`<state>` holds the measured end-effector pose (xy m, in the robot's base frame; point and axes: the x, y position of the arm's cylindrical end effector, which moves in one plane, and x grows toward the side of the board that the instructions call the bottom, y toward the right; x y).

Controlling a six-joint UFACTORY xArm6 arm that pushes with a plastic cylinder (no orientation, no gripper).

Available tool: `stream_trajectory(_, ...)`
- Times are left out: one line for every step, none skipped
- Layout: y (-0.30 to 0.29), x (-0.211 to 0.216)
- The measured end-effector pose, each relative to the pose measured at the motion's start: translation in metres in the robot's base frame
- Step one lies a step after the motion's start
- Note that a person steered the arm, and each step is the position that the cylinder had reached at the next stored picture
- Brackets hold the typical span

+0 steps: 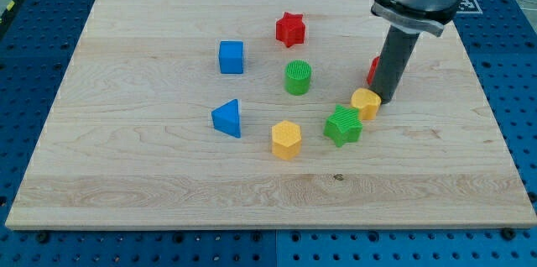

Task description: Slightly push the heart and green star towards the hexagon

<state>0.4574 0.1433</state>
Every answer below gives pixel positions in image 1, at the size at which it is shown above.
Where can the blue triangle block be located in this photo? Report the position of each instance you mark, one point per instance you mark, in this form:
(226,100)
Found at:
(226,118)

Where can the green cylinder block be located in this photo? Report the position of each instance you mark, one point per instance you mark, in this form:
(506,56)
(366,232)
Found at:
(297,76)

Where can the white fiducial marker tag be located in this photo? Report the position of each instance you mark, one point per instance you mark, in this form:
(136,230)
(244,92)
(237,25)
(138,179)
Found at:
(469,7)

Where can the yellow heart block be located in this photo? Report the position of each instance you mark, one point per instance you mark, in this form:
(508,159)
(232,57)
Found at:
(366,102)

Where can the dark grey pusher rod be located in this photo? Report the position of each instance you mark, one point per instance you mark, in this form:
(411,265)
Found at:
(397,49)

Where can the red star block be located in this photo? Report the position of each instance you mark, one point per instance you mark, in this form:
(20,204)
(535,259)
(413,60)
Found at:
(290,29)

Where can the blue cube block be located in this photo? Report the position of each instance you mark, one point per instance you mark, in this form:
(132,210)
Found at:
(230,57)

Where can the yellow hexagon block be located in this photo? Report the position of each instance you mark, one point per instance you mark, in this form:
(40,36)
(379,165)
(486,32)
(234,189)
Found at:
(286,140)

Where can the wooden board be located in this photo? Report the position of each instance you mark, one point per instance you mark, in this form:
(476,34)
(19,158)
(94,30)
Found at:
(129,143)

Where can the red block behind rod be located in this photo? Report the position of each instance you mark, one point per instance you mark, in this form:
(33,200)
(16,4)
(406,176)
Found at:
(372,70)

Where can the green star block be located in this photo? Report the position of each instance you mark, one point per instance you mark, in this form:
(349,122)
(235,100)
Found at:
(343,126)

